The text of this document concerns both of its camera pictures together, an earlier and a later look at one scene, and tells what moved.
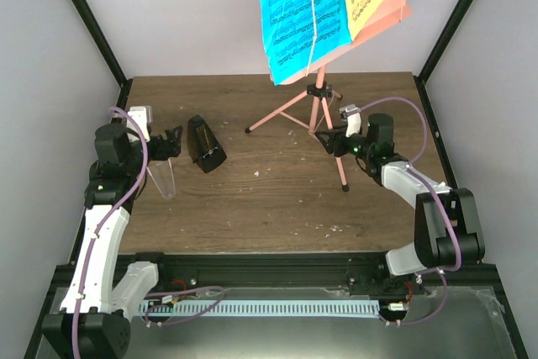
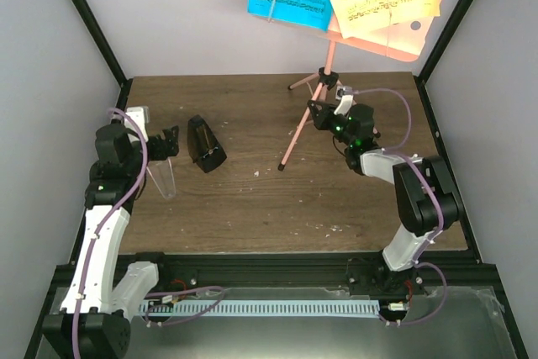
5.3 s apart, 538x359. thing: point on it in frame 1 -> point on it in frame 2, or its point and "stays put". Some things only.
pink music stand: [304, 109] -> [407, 40]
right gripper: [334, 141] -> [321, 119]
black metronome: [206, 150] stays put
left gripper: [174, 144] stays put
